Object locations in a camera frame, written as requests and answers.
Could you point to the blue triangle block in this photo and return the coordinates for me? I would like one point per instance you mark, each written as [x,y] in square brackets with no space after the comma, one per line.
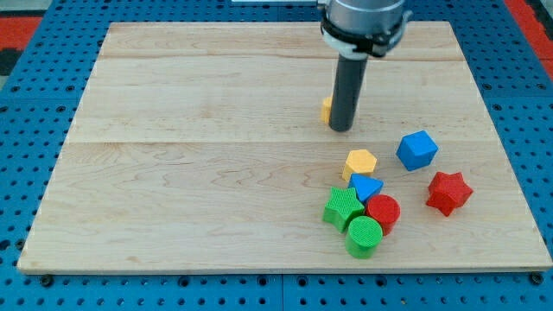
[365,186]

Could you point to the green cylinder block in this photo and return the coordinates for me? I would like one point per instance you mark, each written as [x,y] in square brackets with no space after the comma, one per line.
[364,234]

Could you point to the green star block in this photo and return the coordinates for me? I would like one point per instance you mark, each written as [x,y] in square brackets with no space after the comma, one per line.
[342,207]

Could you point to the red star block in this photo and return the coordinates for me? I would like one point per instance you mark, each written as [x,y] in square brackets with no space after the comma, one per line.
[448,192]

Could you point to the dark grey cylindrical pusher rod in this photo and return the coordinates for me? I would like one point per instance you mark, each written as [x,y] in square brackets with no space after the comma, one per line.
[347,84]

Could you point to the blue cube block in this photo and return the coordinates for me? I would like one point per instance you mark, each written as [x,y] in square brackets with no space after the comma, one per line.
[416,150]

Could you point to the yellow hexagon block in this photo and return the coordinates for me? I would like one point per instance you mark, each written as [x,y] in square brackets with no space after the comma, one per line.
[359,161]

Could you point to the light wooden board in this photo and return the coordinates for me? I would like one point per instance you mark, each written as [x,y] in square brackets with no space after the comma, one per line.
[198,148]

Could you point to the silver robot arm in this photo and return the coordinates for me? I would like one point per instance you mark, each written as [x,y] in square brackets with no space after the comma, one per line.
[357,30]

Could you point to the yellow heart block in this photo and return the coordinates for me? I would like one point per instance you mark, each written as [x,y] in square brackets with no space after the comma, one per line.
[326,108]

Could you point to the red cylinder block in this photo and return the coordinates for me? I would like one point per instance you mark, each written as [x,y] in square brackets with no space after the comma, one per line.
[385,210]

